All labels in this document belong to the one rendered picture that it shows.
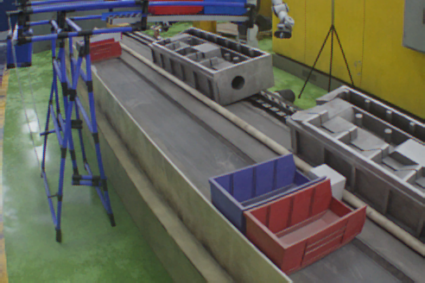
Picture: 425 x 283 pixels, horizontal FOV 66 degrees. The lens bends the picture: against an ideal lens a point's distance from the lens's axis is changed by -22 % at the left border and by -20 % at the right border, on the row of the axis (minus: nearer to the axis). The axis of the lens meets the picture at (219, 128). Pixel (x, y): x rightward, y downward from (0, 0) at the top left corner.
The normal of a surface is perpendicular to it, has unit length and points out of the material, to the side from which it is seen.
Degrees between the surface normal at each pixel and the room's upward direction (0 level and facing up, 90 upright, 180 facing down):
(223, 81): 90
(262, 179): 88
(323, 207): 88
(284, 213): 88
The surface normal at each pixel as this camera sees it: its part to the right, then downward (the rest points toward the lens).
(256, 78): 0.49, 0.37
